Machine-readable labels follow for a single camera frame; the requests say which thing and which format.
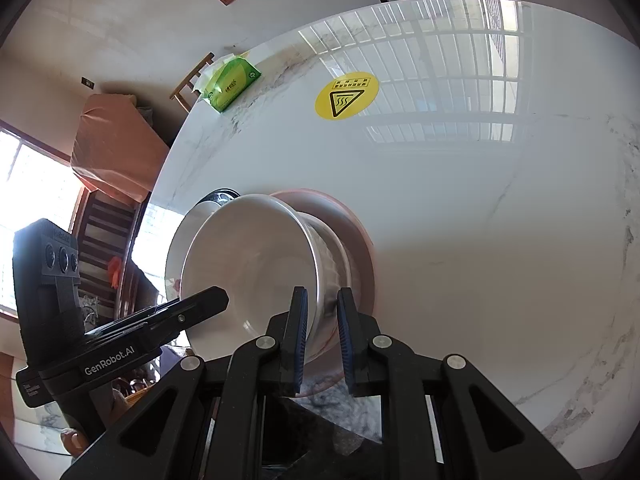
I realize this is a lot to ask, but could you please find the white floral plate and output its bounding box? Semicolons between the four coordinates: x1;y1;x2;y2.
164;200;220;300

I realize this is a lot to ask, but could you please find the large pink bowl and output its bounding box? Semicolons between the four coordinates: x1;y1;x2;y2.
272;188;375;385

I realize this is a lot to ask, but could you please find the white blue dog bowl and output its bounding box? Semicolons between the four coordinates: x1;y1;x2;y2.
180;194;316;360

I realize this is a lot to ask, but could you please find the blue rimmed dark plate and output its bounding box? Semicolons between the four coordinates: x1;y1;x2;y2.
198;188;241;206

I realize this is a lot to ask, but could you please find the white orange rabbit bowl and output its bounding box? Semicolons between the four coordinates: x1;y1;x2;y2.
297;211;352;363

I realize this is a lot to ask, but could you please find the person's left hand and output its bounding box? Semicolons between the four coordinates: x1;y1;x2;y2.
61;428;89;457

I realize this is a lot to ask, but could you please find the dark wooden bench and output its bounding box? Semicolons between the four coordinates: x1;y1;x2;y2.
72;190;146;325

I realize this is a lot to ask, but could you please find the side window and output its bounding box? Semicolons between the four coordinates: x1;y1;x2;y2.
0;129;82;314

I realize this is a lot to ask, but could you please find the orange cloth covered furniture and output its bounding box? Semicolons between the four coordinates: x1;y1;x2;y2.
70;94;169;206

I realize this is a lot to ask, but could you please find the green tissue pack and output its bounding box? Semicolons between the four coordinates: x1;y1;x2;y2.
193;54;262;113

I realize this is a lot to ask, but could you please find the light wooden chair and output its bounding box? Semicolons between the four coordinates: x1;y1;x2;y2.
169;52;215;114

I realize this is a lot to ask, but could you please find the yellow hot warning sticker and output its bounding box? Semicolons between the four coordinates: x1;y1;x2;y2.
314;72;380;120

